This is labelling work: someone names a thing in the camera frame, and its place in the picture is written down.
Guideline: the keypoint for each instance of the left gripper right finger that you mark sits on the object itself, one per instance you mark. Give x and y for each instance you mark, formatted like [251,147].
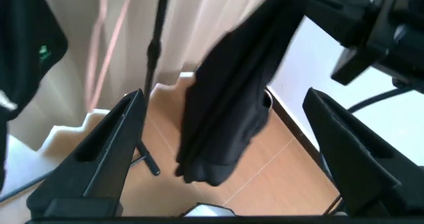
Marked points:
[364,184]

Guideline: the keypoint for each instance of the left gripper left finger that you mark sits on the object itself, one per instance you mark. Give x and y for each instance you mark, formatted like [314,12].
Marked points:
[73,187]

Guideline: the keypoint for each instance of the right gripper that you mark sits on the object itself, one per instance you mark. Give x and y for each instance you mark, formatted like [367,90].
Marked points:
[407,35]

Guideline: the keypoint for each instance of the black garment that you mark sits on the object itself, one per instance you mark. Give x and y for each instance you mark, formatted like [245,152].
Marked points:
[232,101]

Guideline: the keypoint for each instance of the pink clothes hanger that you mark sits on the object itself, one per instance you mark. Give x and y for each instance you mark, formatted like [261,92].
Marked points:
[116,35]

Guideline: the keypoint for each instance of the black clothes rack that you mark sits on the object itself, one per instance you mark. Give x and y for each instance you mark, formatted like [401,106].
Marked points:
[158,18]

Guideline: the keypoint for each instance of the black shorts with green print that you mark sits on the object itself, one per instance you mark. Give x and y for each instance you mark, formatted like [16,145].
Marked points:
[20,51]

